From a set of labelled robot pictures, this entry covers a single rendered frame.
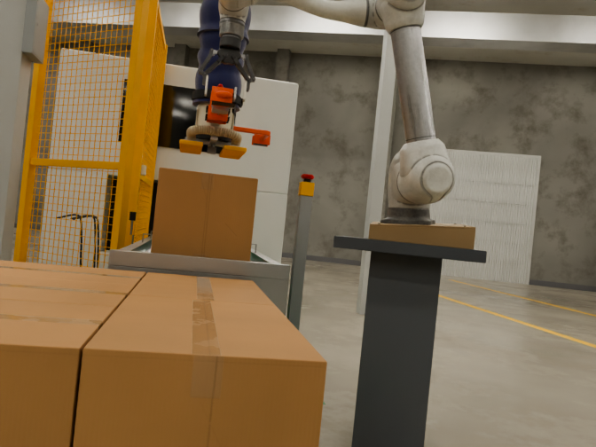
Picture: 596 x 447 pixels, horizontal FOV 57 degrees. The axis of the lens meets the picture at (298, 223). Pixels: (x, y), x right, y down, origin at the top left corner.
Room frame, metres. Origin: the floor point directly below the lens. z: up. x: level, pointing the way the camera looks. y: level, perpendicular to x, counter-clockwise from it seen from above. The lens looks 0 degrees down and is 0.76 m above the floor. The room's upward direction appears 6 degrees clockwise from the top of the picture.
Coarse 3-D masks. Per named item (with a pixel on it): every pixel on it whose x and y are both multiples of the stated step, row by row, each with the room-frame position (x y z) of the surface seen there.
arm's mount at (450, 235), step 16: (384, 224) 1.88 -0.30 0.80; (400, 224) 1.87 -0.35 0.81; (416, 224) 1.92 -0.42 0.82; (432, 224) 1.97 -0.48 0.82; (448, 224) 2.03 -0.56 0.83; (464, 224) 2.09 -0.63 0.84; (400, 240) 1.87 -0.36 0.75; (416, 240) 1.86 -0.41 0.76; (432, 240) 1.85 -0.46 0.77; (448, 240) 1.84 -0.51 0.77; (464, 240) 1.83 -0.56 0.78
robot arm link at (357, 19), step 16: (224, 0) 1.77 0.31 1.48; (240, 0) 1.76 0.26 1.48; (256, 0) 1.79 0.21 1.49; (288, 0) 1.82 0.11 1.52; (304, 0) 1.85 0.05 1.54; (320, 0) 1.90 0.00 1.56; (352, 0) 1.94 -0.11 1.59; (320, 16) 1.94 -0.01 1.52; (336, 16) 1.94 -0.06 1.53; (352, 16) 1.94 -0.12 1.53
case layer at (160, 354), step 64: (0, 320) 0.98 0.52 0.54; (64, 320) 1.04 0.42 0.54; (128, 320) 1.10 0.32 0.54; (192, 320) 1.17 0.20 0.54; (256, 320) 1.25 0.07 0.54; (0, 384) 0.83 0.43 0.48; (64, 384) 0.85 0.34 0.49; (128, 384) 0.87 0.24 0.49; (192, 384) 0.89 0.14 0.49; (256, 384) 0.90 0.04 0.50; (320, 384) 0.92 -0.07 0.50
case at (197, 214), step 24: (168, 192) 2.19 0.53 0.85; (192, 192) 2.21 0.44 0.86; (216, 192) 2.23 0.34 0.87; (240, 192) 2.24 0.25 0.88; (168, 216) 2.19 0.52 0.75; (192, 216) 2.21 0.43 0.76; (216, 216) 2.23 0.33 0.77; (240, 216) 2.25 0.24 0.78; (168, 240) 2.19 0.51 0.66; (192, 240) 2.21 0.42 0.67; (216, 240) 2.23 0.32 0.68; (240, 240) 2.25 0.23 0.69
